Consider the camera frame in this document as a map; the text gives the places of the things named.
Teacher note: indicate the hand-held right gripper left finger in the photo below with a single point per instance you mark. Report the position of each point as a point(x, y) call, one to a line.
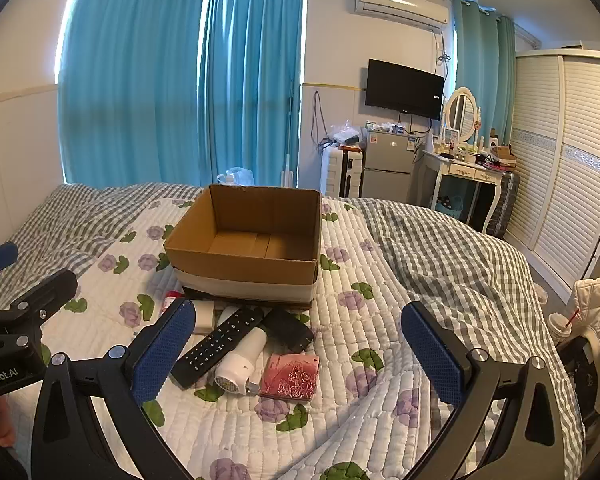
point(160, 352)

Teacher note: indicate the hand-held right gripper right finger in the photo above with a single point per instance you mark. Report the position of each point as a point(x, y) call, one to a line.
point(432, 355)

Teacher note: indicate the white bottle with red label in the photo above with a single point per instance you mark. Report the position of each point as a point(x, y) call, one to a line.
point(169, 302)

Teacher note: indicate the black remote control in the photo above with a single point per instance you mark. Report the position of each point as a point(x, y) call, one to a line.
point(215, 347)

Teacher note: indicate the white charger adapter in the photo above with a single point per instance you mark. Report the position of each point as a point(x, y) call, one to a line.
point(205, 317)

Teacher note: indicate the white handheld lint shaver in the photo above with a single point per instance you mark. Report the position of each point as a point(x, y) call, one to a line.
point(240, 360)

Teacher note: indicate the cardboard box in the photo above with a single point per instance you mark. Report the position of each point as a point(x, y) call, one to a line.
point(240, 265)

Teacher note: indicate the black case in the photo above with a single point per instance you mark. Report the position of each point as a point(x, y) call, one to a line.
point(290, 332)

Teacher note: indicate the pink floral wallet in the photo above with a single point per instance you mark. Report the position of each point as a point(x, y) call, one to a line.
point(290, 377)

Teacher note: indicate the floral quilt with gingham border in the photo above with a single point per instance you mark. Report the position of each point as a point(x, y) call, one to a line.
point(370, 310)

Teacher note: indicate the plastic cup with straw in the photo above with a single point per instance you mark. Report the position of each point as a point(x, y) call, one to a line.
point(560, 325)

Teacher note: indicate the blue plastic basket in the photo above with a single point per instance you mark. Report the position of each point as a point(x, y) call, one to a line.
point(450, 206)

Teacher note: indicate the black bag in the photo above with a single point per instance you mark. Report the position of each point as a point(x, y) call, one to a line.
point(587, 375)

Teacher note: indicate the grey hard suitcase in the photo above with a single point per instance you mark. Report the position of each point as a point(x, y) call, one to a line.
point(507, 200)

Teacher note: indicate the white padded jacket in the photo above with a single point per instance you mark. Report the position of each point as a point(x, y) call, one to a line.
point(597, 305)

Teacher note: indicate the white dressing table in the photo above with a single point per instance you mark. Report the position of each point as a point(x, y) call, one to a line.
point(460, 170)

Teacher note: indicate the clear plastic bag by window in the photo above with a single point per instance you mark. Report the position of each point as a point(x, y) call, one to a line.
point(236, 176)

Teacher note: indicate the silver small fridge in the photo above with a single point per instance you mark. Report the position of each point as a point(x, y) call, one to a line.
point(387, 165)

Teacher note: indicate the white ribbed suitcase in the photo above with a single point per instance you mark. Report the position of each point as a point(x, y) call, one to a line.
point(337, 172)

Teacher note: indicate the brown box on dressing table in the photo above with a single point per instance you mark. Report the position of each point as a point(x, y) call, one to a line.
point(504, 156)

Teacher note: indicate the wide teal curtain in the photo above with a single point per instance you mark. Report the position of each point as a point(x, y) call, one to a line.
point(130, 85)

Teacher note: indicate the white louvred wardrobe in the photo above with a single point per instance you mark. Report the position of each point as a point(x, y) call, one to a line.
point(565, 160)

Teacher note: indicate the clear plastic bag on suitcase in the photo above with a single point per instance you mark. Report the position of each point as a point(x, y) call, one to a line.
point(345, 132)

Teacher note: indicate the white oval vanity mirror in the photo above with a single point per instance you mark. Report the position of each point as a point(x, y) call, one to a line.
point(461, 112)

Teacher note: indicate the narrow teal curtain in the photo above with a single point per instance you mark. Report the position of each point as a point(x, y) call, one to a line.
point(252, 85)

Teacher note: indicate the teal curtain beside wardrobe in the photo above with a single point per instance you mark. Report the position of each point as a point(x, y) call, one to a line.
point(480, 60)

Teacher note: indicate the black wall television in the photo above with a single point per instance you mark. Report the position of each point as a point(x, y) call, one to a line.
point(402, 89)

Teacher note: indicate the white wall air conditioner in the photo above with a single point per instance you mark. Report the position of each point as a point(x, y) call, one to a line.
point(400, 6)

